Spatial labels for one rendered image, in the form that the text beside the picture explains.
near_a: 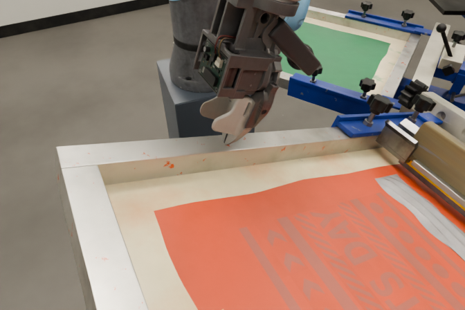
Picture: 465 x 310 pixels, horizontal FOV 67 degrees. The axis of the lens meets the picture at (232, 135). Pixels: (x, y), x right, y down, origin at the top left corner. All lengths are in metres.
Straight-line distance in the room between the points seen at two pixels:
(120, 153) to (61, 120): 2.36
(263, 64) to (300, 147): 0.22
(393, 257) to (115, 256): 0.36
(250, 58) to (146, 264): 0.24
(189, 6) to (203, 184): 0.33
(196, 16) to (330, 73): 0.72
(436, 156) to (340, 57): 0.76
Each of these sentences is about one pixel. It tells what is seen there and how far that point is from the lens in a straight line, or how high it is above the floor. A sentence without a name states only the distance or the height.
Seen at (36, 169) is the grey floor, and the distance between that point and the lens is 2.49.
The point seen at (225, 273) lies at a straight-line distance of 0.40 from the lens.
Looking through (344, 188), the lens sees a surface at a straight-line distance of 0.60.
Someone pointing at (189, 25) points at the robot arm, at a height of 1.34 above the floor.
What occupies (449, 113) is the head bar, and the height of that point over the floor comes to 1.11.
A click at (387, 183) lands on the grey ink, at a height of 1.15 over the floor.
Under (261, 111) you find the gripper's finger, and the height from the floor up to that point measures 1.36.
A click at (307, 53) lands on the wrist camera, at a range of 0.47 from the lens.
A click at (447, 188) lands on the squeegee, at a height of 1.16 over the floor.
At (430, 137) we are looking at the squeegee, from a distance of 0.72.
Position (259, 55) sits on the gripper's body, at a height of 1.42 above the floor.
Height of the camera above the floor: 1.63
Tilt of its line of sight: 43 degrees down
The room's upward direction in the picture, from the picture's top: straight up
